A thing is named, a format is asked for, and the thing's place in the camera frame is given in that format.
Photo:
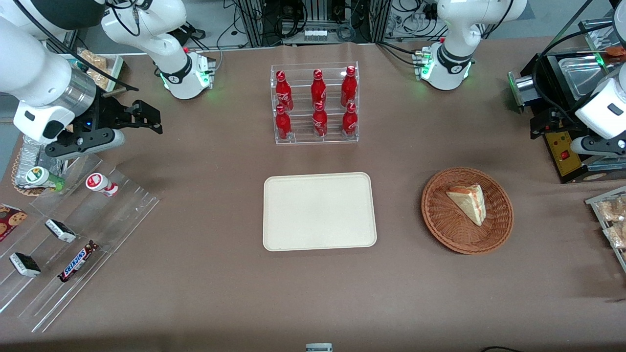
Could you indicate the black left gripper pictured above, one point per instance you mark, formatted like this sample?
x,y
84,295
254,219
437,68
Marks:
x,y
551,120

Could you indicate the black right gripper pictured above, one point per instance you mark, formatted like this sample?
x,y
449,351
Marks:
x,y
108,113

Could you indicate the triangle sandwich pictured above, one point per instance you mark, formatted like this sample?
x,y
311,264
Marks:
x,y
470,201

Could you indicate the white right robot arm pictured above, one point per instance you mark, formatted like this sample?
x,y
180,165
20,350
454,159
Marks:
x,y
29,63

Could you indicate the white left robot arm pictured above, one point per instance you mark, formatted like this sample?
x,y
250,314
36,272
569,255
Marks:
x,y
457,29

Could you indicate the black sandwich grill appliance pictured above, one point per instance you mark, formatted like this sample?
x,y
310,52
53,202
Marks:
x,y
562,156

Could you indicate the white tray with pastries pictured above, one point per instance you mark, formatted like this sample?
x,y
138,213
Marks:
x,y
105,68

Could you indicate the grey tray with breads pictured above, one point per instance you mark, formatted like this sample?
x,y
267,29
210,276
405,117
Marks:
x,y
599,227

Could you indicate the brown wicker basket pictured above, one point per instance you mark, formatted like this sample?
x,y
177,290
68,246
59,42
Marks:
x,y
450,225

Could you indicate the cream plastic tray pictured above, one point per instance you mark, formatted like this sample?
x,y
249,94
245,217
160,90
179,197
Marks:
x,y
320,211

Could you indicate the white red yogurt bottle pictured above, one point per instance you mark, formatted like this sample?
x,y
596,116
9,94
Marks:
x,y
100,185

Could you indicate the clear acrylic stepped shelf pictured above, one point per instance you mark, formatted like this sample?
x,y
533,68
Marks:
x,y
112,215

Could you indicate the wrapped bread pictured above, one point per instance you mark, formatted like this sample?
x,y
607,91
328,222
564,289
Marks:
x,y
617,234
614,209

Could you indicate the white green yogurt bottle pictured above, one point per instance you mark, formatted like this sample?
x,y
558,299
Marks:
x,y
40,177

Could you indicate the clear plastic water bottle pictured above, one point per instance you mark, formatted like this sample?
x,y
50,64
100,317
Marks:
x,y
30,154

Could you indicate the red cola bottle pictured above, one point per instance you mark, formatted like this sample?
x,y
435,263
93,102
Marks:
x,y
318,89
283,93
349,122
320,122
283,124
348,88

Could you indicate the black white snack bar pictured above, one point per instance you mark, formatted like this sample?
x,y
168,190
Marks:
x,y
60,230
25,264

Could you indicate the small brown wicker coaster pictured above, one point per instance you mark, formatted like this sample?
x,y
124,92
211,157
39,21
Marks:
x,y
19,188

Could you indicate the snickers chocolate bar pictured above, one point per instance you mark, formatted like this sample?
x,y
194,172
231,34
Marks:
x,y
77,262

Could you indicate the chocolate chip cookie package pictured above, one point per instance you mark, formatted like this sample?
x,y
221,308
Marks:
x,y
11,221

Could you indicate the white power strip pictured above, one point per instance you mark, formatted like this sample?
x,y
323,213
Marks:
x,y
315,34

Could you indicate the clear acrylic bottle rack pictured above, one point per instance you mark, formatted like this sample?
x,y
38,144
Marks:
x,y
337,132

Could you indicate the white grey device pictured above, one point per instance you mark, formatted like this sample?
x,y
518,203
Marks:
x,y
319,347

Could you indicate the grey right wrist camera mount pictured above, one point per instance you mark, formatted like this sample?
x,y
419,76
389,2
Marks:
x,y
85,142

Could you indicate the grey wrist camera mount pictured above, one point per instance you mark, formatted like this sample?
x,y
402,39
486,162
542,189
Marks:
x,y
85,142
599,145

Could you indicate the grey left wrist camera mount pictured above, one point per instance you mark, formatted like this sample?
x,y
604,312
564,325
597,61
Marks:
x,y
599,145

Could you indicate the aluminium frame equipment rack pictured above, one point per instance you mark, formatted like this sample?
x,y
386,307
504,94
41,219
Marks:
x,y
313,14

